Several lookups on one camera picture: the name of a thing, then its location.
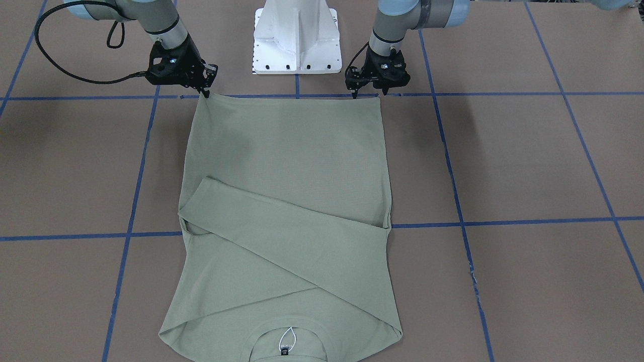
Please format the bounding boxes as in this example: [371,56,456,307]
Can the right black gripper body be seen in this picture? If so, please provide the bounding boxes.
[145,35,218,91]

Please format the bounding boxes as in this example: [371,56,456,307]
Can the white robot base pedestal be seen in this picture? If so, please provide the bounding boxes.
[252,1,342,75]

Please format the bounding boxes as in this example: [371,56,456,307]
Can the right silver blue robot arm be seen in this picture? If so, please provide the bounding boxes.
[64,1,218,98]

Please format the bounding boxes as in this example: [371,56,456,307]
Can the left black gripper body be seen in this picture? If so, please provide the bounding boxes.
[345,45,411,91]

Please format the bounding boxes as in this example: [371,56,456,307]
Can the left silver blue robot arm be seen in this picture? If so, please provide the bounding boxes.
[345,1,642,97]

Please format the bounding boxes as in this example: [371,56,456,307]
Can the olive green long-sleeve shirt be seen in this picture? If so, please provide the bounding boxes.
[158,94,403,361]

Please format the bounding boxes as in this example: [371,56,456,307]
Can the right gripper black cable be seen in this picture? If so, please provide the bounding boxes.
[34,0,151,84]

